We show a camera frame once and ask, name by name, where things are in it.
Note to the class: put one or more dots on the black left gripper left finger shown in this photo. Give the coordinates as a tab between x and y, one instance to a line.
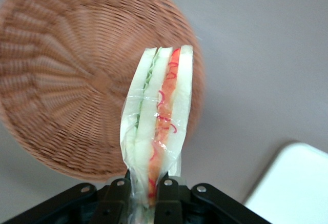
118	201

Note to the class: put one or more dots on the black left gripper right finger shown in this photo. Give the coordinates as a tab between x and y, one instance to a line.
174	201

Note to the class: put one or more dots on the round brown wicker basket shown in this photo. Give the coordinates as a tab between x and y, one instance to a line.
64	80

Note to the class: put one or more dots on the beige rectangular plastic tray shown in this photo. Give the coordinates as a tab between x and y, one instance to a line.
294	183

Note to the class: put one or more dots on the triangular sandwich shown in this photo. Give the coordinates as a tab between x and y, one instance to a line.
164	106

